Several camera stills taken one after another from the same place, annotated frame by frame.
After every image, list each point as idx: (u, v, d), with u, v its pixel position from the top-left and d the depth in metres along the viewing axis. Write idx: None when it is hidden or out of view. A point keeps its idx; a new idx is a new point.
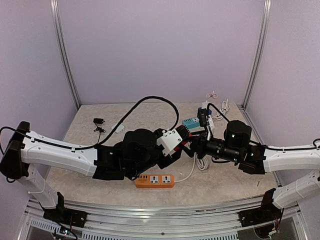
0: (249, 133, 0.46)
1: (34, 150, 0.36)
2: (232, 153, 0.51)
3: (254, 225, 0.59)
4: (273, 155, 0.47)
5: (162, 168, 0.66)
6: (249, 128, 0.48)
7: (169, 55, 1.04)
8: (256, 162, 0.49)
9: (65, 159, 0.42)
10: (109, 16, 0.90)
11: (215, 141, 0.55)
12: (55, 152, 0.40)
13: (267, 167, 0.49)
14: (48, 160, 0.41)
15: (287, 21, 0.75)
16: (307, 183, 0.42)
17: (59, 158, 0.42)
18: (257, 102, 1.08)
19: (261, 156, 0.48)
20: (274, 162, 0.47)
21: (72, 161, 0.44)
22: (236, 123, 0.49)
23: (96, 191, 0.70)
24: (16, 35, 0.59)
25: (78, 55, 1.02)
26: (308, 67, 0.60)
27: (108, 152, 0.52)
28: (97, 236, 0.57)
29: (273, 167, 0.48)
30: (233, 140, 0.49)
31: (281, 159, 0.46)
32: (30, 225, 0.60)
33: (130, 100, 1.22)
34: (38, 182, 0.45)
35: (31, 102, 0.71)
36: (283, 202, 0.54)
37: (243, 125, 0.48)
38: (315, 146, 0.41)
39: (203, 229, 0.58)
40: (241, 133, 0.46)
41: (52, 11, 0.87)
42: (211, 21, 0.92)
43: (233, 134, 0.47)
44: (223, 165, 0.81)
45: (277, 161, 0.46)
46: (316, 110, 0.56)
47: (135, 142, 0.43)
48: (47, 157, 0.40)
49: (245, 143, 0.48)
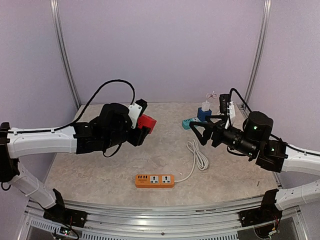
0: (272, 126, 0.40)
1: (18, 141, 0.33)
2: (248, 146, 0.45)
3: (254, 225, 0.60)
4: (295, 155, 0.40)
5: (134, 144, 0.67)
6: (272, 120, 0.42)
7: (168, 55, 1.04)
8: (276, 160, 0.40)
9: (51, 142, 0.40)
10: (109, 16, 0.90)
11: (233, 131, 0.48)
12: (39, 137, 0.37)
13: (285, 166, 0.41)
14: (35, 147, 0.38)
15: (287, 21, 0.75)
16: (314, 191, 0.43)
17: (45, 142, 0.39)
18: (257, 102, 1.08)
19: (282, 154, 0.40)
20: (294, 162, 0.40)
21: (58, 142, 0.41)
22: (260, 115, 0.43)
23: (96, 191, 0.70)
24: (16, 35, 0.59)
25: (78, 55, 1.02)
26: (309, 66, 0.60)
27: (85, 125, 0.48)
28: (97, 236, 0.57)
29: (288, 168, 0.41)
30: (253, 133, 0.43)
31: (304, 162, 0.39)
32: (30, 225, 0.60)
33: (129, 100, 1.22)
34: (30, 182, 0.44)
35: (31, 102, 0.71)
36: (286, 203, 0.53)
37: (266, 117, 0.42)
38: None
39: (203, 229, 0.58)
40: (264, 125, 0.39)
41: (52, 11, 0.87)
42: (211, 22, 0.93)
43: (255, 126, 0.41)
44: (223, 166, 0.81)
45: (297, 162, 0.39)
46: (316, 110, 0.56)
47: (113, 109, 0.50)
48: (32, 145, 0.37)
49: (266, 137, 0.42)
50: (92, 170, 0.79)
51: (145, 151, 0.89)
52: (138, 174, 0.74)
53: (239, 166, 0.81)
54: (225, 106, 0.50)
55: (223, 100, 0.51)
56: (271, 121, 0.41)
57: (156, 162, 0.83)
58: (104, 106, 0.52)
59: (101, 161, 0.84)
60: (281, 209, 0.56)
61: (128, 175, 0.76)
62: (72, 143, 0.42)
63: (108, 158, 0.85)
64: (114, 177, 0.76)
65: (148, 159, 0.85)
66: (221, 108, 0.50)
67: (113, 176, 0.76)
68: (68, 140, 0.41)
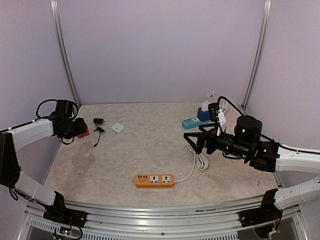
0: (259, 127, 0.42)
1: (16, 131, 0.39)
2: (241, 149, 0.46)
3: (254, 225, 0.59)
4: (287, 154, 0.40)
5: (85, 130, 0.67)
6: (259, 123, 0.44)
7: (168, 55, 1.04)
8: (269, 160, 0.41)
9: (36, 129, 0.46)
10: (109, 16, 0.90)
11: (225, 136, 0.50)
12: (27, 126, 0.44)
13: (278, 166, 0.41)
14: (28, 137, 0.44)
15: (287, 21, 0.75)
16: (311, 188, 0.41)
17: (33, 130, 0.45)
18: (257, 102, 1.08)
19: (274, 154, 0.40)
20: (288, 162, 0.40)
21: (40, 128, 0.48)
22: (248, 119, 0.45)
23: (96, 191, 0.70)
24: (16, 35, 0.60)
25: (77, 55, 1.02)
26: (309, 66, 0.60)
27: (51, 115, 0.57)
28: (97, 236, 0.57)
29: (283, 167, 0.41)
30: (243, 136, 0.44)
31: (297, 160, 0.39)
32: (30, 225, 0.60)
33: (130, 100, 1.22)
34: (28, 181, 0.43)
35: (31, 102, 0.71)
36: (286, 203, 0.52)
37: (253, 119, 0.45)
38: None
39: (204, 229, 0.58)
40: (251, 128, 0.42)
41: (52, 11, 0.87)
42: (211, 21, 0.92)
43: (242, 129, 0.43)
44: (223, 165, 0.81)
45: (290, 162, 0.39)
46: (316, 110, 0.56)
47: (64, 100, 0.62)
48: (27, 134, 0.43)
49: (255, 138, 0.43)
50: (92, 170, 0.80)
51: (145, 151, 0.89)
52: (138, 174, 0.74)
53: (239, 166, 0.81)
54: (214, 115, 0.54)
55: (213, 110, 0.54)
56: (258, 123, 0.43)
57: (156, 162, 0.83)
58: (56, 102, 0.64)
59: (101, 161, 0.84)
60: (280, 208, 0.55)
61: (128, 175, 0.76)
62: (50, 125, 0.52)
63: (108, 158, 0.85)
64: (114, 177, 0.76)
65: (148, 159, 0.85)
66: (211, 116, 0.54)
67: (113, 176, 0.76)
68: (47, 124, 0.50)
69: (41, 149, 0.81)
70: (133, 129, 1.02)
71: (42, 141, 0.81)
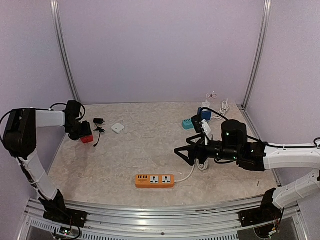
0: (242, 130, 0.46)
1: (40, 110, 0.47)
2: (230, 153, 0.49)
3: (254, 225, 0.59)
4: (274, 152, 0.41)
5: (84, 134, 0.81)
6: (243, 126, 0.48)
7: (168, 55, 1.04)
8: (257, 158, 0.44)
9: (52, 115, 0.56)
10: (109, 16, 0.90)
11: (213, 144, 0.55)
12: (47, 111, 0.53)
13: (267, 164, 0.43)
14: (45, 121, 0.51)
15: (287, 21, 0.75)
16: (306, 183, 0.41)
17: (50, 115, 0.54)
18: (257, 102, 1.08)
19: (261, 153, 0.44)
20: (276, 159, 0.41)
21: (55, 116, 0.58)
22: (234, 122, 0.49)
23: (96, 191, 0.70)
24: (16, 35, 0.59)
25: (77, 55, 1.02)
26: (309, 66, 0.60)
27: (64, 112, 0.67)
28: (96, 236, 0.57)
29: (274, 165, 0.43)
30: (229, 139, 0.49)
31: (283, 157, 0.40)
32: (30, 225, 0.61)
33: (130, 100, 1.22)
34: (38, 165, 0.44)
35: (31, 101, 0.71)
36: (284, 201, 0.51)
37: (237, 122, 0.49)
38: (316, 144, 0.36)
39: (204, 229, 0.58)
40: (235, 130, 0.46)
41: (52, 11, 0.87)
42: (211, 21, 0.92)
43: (227, 132, 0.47)
44: (224, 165, 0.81)
45: (278, 159, 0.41)
46: (316, 110, 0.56)
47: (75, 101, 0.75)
48: (45, 118, 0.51)
49: (240, 140, 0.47)
50: (92, 170, 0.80)
51: (145, 151, 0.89)
52: (138, 174, 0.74)
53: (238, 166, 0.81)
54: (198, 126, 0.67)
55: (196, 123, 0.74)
56: (242, 126, 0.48)
57: (156, 162, 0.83)
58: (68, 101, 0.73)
59: (101, 161, 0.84)
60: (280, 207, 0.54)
61: (128, 175, 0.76)
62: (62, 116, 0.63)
63: (108, 158, 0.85)
64: (114, 177, 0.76)
65: (148, 159, 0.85)
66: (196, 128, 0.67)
67: (113, 176, 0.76)
68: (59, 114, 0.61)
69: (41, 149, 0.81)
70: (133, 129, 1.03)
71: (42, 142, 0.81)
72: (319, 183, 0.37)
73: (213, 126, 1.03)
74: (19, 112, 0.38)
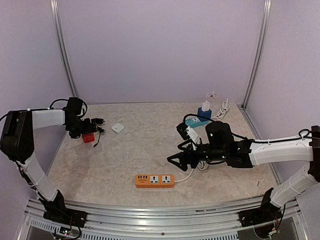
0: (224, 129, 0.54)
1: (37, 111, 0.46)
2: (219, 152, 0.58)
3: (254, 225, 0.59)
4: (259, 147, 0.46)
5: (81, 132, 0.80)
6: (226, 126, 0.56)
7: (168, 55, 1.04)
8: (242, 155, 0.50)
9: (50, 115, 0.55)
10: (109, 16, 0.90)
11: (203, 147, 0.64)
12: (46, 111, 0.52)
13: (254, 159, 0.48)
14: (44, 121, 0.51)
15: (287, 21, 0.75)
16: (299, 177, 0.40)
17: (48, 115, 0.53)
18: (257, 102, 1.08)
19: (246, 150, 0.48)
20: (261, 154, 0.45)
21: (54, 115, 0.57)
22: (216, 123, 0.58)
23: (96, 191, 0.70)
24: (16, 35, 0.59)
25: (77, 55, 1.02)
26: (308, 66, 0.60)
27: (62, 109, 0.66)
28: (97, 236, 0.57)
29: (262, 160, 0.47)
30: (215, 140, 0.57)
31: (266, 151, 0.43)
32: (30, 225, 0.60)
33: (129, 100, 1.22)
34: (36, 168, 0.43)
35: (31, 101, 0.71)
36: (283, 200, 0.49)
37: (220, 123, 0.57)
38: (300, 136, 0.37)
39: (203, 229, 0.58)
40: (218, 130, 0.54)
41: (52, 11, 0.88)
42: (211, 21, 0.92)
43: (211, 134, 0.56)
44: (223, 165, 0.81)
45: (262, 153, 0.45)
46: (315, 110, 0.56)
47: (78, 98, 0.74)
48: (43, 118, 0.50)
49: (225, 139, 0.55)
50: (92, 170, 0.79)
51: (145, 151, 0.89)
52: (138, 174, 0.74)
53: None
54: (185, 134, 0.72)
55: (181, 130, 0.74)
56: (224, 126, 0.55)
57: (156, 162, 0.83)
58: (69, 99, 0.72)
59: (101, 161, 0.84)
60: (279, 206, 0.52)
61: (128, 175, 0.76)
62: (63, 114, 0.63)
63: (108, 158, 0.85)
64: (114, 177, 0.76)
65: (148, 159, 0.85)
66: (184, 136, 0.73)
67: (113, 176, 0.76)
68: (59, 113, 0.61)
69: (41, 149, 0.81)
70: (133, 129, 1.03)
71: (42, 141, 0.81)
72: (310, 177, 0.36)
73: None
74: (16, 114, 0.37)
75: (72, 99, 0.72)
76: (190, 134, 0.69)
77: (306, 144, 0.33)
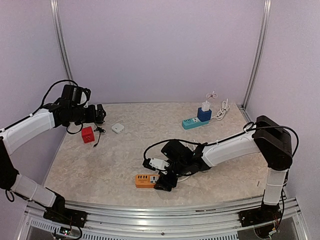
0: (171, 144, 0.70)
1: (9, 133, 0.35)
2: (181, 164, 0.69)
3: (254, 225, 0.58)
4: (211, 149, 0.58)
5: (78, 122, 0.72)
6: (174, 141, 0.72)
7: (168, 55, 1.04)
8: (198, 159, 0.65)
9: (33, 126, 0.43)
10: (108, 16, 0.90)
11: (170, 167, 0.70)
12: (25, 123, 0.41)
13: (210, 159, 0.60)
14: (26, 135, 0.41)
15: (287, 21, 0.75)
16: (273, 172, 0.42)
17: (29, 128, 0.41)
18: (257, 102, 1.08)
19: (199, 155, 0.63)
20: (214, 153, 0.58)
21: (38, 123, 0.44)
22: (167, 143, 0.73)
23: (97, 191, 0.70)
24: (16, 36, 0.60)
25: (77, 55, 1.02)
26: (308, 65, 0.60)
27: (51, 104, 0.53)
28: (97, 236, 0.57)
29: (216, 158, 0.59)
30: (171, 155, 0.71)
31: (213, 152, 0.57)
32: (30, 225, 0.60)
33: (129, 100, 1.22)
34: (24, 183, 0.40)
35: (31, 101, 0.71)
36: (270, 198, 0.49)
37: (170, 141, 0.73)
38: (244, 131, 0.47)
39: (204, 229, 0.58)
40: (167, 148, 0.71)
41: (52, 11, 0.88)
42: (211, 21, 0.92)
43: (165, 152, 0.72)
44: (223, 166, 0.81)
45: (215, 152, 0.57)
46: (315, 111, 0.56)
47: (72, 88, 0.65)
48: (23, 133, 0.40)
49: (177, 152, 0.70)
50: (92, 170, 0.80)
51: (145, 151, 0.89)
52: (138, 174, 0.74)
53: (238, 166, 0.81)
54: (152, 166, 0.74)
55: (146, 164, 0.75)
56: (174, 142, 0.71)
57: None
58: (64, 86, 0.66)
59: (101, 161, 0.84)
60: (276, 203, 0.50)
61: (128, 175, 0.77)
62: (50, 118, 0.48)
63: (108, 158, 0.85)
64: (114, 177, 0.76)
65: None
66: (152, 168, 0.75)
67: (113, 176, 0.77)
68: (46, 118, 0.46)
69: (41, 149, 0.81)
70: (133, 129, 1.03)
71: (42, 141, 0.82)
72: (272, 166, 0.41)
73: (213, 126, 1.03)
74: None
75: (68, 86, 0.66)
76: (154, 165, 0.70)
77: (249, 137, 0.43)
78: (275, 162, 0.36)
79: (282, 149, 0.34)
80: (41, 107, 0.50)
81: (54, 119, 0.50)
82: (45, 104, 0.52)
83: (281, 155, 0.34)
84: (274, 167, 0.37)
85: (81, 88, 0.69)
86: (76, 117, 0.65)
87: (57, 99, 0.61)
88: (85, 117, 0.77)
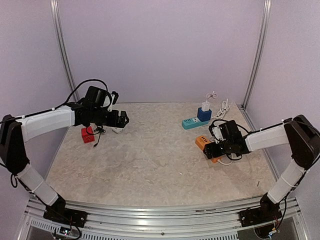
0: (229, 123, 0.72)
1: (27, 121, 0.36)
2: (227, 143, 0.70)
3: (254, 225, 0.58)
4: (253, 134, 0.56)
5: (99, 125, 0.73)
6: (232, 121, 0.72)
7: (168, 55, 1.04)
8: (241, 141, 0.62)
9: (54, 119, 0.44)
10: (108, 16, 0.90)
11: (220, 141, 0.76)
12: (45, 114, 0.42)
13: (249, 144, 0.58)
14: (45, 127, 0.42)
15: (287, 21, 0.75)
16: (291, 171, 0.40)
17: (49, 121, 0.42)
18: (257, 102, 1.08)
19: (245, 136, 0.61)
20: (255, 139, 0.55)
21: (59, 118, 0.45)
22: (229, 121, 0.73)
23: (96, 191, 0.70)
24: (15, 35, 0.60)
25: (77, 55, 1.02)
26: (308, 65, 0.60)
27: (75, 102, 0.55)
28: (97, 236, 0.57)
29: (254, 145, 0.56)
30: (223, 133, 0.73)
31: (255, 137, 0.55)
32: (30, 225, 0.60)
33: (129, 100, 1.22)
34: (32, 174, 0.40)
35: (31, 101, 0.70)
36: (281, 197, 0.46)
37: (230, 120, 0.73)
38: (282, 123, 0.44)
39: (204, 229, 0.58)
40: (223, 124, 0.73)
41: (52, 11, 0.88)
42: (211, 21, 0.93)
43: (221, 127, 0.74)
44: (224, 166, 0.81)
45: (255, 138, 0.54)
46: (314, 110, 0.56)
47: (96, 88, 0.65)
48: (42, 124, 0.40)
49: (230, 131, 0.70)
50: (92, 170, 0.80)
51: (145, 151, 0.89)
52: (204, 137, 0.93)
53: (239, 166, 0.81)
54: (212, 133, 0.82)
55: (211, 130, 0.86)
56: (230, 121, 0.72)
57: (155, 162, 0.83)
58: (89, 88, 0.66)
59: (101, 161, 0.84)
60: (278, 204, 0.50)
61: (128, 175, 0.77)
62: (71, 115, 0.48)
63: (108, 158, 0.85)
64: (114, 177, 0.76)
65: (149, 158, 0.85)
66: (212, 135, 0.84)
67: (113, 176, 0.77)
68: (67, 114, 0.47)
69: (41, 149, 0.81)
70: (133, 129, 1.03)
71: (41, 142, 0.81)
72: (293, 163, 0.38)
73: None
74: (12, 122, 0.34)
75: (92, 88, 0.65)
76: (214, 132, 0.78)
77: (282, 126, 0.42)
78: (301, 157, 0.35)
79: (309, 143, 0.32)
80: (64, 104, 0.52)
81: (75, 118, 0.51)
82: (69, 103, 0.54)
83: (305, 149, 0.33)
84: (300, 162, 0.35)
85: (105, 91, 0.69)
86: (96, 118, 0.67)
87: (82, 99, 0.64)
88: (107, 121, 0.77)
